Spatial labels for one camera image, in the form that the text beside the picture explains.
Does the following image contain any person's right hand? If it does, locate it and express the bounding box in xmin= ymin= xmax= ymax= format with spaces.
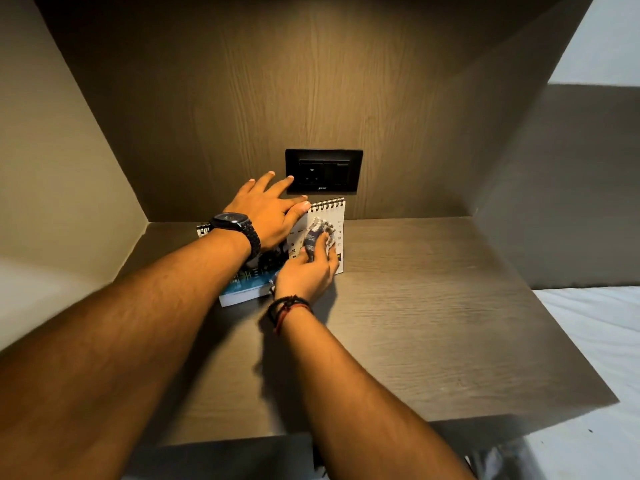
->
xmin=273 ymin=233 xmax=341 ymax=302

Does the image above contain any person's right forearm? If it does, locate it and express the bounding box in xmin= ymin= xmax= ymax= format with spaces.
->
xmin=267 ymin=304 xmax=476 ymax=480

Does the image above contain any white spiral desk calendar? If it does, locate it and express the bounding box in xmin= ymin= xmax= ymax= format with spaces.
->
xmin=284 ymin=197 xmax=346 ymax=276

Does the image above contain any black metal wristwatch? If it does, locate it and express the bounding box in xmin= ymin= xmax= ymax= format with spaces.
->
xmin=208 ymin=212 xmax=262 ymax=261

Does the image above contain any blue covered book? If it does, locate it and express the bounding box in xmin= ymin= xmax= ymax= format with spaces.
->
xmin=196 ymin=222 xmax=282 ymax=308

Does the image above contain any person's left hand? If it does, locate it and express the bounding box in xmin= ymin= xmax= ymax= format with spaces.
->
xmin=222 ymin=171 xmax=312 ymax=252

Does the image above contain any white bed sheet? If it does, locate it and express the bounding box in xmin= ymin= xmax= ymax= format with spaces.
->
xmin=470 ymin=287 xmax=640 ymax=480

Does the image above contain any red thread bracelet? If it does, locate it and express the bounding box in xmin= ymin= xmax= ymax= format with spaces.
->
xmin=273 ymin=303 xmax=314 ymax=336

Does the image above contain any black wall socket plate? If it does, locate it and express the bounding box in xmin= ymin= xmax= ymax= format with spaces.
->
xmin=285 ymin=149 xmax=364 ymax=194

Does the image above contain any person's left forearm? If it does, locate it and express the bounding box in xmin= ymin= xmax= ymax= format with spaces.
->
xmin=0 ymin=229 xmax=254 ymax=480

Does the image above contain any black thread bracelet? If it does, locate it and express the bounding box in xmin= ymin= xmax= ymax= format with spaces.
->
xmin=267 ymin=295 xmax=311 ymax=328

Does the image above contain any grey patterned cleaning cloth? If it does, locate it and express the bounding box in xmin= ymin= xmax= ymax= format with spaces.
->
xmin=302 ymin=218 xmax=337 ymax=263

